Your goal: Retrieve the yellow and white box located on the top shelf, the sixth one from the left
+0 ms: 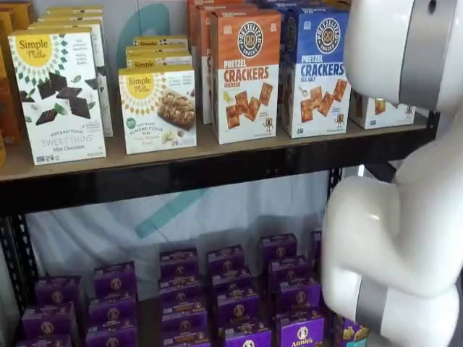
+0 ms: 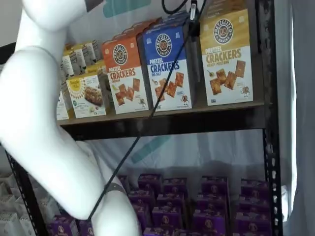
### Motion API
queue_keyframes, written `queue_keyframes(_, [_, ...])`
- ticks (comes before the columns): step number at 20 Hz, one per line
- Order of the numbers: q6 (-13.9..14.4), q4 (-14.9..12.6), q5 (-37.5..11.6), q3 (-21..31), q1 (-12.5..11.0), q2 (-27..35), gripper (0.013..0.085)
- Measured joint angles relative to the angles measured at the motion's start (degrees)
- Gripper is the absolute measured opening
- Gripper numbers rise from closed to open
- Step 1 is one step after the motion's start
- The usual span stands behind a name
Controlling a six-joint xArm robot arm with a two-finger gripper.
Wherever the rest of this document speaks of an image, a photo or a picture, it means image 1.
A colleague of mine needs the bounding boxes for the orange brown snack box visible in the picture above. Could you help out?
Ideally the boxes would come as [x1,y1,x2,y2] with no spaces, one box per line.
[0,9,24,147]

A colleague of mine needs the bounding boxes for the blue white pretzel crackers box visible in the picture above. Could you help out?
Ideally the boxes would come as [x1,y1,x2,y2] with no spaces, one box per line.
[285,7,352,140]
[278,1,351,124]

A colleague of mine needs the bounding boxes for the Simple Mills Sweet Thins box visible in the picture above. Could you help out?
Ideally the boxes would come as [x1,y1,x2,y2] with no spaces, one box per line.
[27,20,114,139]
[46,6,105,17]
[7,25,108,167]
[38,13,106,24]

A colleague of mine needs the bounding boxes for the orange white pretzel crackers box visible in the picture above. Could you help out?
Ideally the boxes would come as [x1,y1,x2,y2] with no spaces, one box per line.
[200,4,268,126]
[190,1,254,120]
[211,9,283,146]

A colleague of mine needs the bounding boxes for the yellow white pretzel crackers box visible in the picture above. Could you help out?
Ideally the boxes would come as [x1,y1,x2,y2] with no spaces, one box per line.
[349,89,417,131]

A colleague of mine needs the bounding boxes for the mustard yellow snack box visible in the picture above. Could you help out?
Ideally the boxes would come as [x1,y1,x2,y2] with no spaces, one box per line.
[0,1,37,32]

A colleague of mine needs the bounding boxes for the black metal shelf rack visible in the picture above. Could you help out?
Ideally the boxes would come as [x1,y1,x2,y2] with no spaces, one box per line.
[0,108,442,347]

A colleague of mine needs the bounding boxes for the purple Annie's box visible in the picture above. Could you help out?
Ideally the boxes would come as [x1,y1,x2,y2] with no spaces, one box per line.
[278,278,323,316]
[158,275,204,309]
[216,294,261,328]
[85,321,140,347]
[276,314,326,347]
[159,247,200,280]
[206,245,245,276]
[224,322,273,347]
[332,314,370,347]
[21,303,79,339]
[211,272,252,301]
[88,294,139,327]
[160,330,211,347]
[268,256,307,283]
[93,261,138,301]
[160,304,209,335]
[260,234,299,262]
[15,333,74,347]
[308,231,323,269]
[35,275,82,309]

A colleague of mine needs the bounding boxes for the white backdrop sheet teal logo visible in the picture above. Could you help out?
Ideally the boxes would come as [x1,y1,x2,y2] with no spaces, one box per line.
[25,0,399,282]

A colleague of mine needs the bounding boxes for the Simple Mills almond bar box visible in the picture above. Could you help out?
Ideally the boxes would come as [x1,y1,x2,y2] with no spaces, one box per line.
[118,67,198,156]
[132,35,190,48]
[125,54,193,72]
[125,44,193,59]

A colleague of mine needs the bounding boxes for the wooden shelf unit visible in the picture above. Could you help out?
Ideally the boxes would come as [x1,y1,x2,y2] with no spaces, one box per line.
[0,113,432,182]

